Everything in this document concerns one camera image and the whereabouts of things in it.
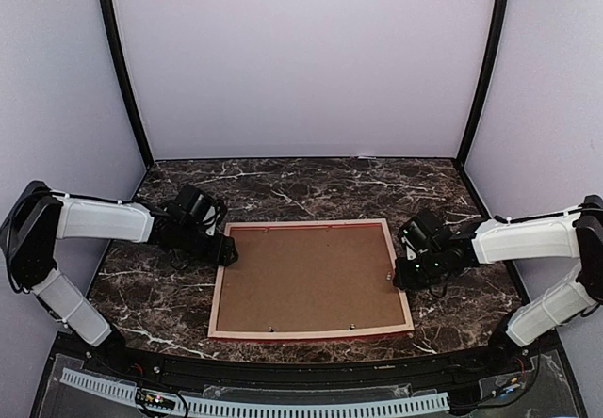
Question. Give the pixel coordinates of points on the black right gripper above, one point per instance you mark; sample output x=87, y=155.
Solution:
x=406, y=281

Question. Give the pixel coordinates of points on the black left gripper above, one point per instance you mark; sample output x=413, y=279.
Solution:
x=220, y=254

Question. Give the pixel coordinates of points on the red wooden picture frame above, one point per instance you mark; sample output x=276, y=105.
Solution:
x=216, y=295

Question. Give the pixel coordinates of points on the brown cardboard backing board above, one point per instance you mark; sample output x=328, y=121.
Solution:
x=311, y=281

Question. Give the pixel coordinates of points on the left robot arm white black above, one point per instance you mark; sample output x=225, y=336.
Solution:
x=43, y=223

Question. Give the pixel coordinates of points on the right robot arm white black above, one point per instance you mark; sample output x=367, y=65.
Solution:
x=570, y=240

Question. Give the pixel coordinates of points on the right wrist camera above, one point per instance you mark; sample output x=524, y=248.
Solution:
x=409, y=250

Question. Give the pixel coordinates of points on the black front rail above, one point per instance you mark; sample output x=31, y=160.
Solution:
x=349, y=363

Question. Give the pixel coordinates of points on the white slotted cable duct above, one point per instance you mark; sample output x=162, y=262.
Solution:
x=233, y=402

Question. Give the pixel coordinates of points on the left black corner post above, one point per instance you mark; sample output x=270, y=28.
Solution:
x=120, y=68

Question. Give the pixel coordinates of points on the black corner post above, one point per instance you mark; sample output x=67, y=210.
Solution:
x=484, y=80
x=120, y=68

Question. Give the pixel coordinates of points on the right black corner post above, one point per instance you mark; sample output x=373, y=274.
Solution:
x=484, y=80

